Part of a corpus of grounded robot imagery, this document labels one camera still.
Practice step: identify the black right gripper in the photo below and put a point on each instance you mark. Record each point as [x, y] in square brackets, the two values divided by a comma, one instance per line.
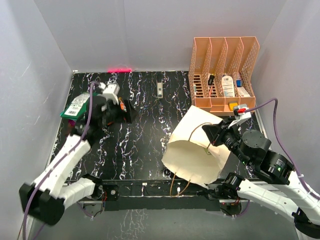
[213, 131]

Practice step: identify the purple snack packet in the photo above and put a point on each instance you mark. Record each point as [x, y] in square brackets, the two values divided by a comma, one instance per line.
[71, 123]

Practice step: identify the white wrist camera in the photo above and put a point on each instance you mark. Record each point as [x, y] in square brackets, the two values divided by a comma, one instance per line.
[241, 115]
[110, 91]

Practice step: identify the dark green white snack bag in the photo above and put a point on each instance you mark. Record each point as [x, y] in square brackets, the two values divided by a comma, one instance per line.
[76, 108]

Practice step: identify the pink tape strip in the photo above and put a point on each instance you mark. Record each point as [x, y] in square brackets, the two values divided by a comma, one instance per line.
[119, 70]

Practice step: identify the small white blue box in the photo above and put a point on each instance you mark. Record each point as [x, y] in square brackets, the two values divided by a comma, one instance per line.
[241, 90]

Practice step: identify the black front mounting rail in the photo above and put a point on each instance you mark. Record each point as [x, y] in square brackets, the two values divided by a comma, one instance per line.
[166, 194]

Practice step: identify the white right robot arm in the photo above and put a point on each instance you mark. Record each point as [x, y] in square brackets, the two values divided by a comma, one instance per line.
[251, 148]

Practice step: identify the beige paper bag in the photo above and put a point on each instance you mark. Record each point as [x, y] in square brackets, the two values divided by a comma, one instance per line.
[185, 154]

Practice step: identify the light green snack packet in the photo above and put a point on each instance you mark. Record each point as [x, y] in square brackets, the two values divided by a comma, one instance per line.
[207, 151]

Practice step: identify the grey black stapler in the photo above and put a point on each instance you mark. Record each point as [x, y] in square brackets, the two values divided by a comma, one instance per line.
[159, 87]

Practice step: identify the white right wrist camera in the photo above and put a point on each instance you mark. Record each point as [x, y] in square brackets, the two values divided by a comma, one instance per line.
[241, 115]

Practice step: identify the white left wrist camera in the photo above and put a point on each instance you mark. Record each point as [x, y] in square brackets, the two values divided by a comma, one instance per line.
[110, 91]

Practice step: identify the peach plastic desk organizer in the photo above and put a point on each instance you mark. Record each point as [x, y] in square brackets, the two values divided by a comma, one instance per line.
[221, 56]

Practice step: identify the white lotion tube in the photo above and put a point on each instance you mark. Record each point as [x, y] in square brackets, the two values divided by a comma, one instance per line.
[228, 88]

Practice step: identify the black yellow highlighter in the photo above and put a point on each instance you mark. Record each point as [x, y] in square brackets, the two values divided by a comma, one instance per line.
[211, 78]

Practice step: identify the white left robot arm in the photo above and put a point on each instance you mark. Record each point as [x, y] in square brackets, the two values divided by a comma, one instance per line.
[47, 198]

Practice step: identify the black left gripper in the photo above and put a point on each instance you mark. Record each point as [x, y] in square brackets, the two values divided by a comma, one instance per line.
[129, 114]

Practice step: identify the yellow object in organizer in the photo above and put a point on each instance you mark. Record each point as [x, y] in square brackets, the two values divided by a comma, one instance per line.
[232, 105]

